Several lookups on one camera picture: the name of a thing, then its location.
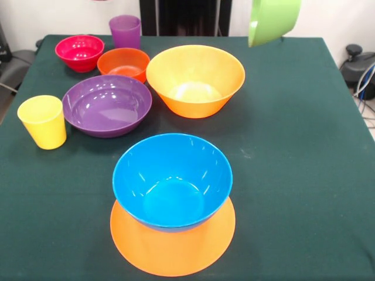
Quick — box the pink bowl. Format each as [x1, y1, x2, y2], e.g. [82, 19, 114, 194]
[54, 35, 105, 73]

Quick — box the yellow cup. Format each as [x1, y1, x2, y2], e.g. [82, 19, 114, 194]
[17, 95, 67, 150]

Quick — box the purple cup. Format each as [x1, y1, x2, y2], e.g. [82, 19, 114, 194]
[108, 15, 142, 50]

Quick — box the green bowl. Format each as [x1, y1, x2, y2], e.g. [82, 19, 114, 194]
[248, 0, 302, 48]

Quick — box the small red-orange bowl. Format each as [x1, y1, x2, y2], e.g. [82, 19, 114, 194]
[97, 48, 151, 84]

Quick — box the wide purple bowl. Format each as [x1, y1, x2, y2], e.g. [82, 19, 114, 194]
[62, 74, 153, 138]

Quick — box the opaque blue bowl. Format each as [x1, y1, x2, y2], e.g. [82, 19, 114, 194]
[112, 133, 234, 234]

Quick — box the large orange bowl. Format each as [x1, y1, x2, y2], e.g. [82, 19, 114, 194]
[110, 196, 236, 277]
[145, 44, 246, 119]

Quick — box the bundle of floor cables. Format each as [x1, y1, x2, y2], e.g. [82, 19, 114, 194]
[353, 64, 375, 121]

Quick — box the dark green tablecloth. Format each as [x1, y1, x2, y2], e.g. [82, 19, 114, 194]
[0, 34, 375, 281]

